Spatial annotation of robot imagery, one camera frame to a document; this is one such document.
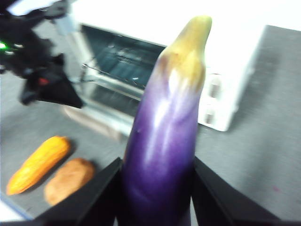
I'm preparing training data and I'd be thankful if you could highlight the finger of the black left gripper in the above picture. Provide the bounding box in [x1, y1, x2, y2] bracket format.
[38, 70, 83, 109]

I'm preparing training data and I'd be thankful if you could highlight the purple eggplant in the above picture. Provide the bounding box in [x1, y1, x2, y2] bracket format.
[121, 15, 213, 226]

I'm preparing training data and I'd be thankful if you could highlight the cream toaster oven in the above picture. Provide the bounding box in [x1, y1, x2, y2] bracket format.
[63, 3, 268, 142]

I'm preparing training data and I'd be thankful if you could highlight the cream oven knob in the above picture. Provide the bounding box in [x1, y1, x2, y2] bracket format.
[208, 73, 223, 97]
[204, 103, 220, 126]

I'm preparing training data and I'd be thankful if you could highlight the brown potato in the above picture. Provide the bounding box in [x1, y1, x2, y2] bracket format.
[44, 158, 96, 206]

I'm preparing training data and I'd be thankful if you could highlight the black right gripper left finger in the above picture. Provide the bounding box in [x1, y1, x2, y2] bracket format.
[0, 157, 123, 226]

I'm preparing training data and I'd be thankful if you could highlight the orange corn cob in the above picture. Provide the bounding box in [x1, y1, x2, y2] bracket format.
[6, 136, 71, 196]

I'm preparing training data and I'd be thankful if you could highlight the oven door with glass window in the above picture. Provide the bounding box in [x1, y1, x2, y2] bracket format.
[63, 81, 147, 142]

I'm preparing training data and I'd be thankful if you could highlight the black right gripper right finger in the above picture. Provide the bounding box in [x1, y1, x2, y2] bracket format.
[190, 157, 301, 226]

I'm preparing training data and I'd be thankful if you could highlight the oven wire rack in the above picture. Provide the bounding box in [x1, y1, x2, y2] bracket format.
[81, 63, 147, 90]

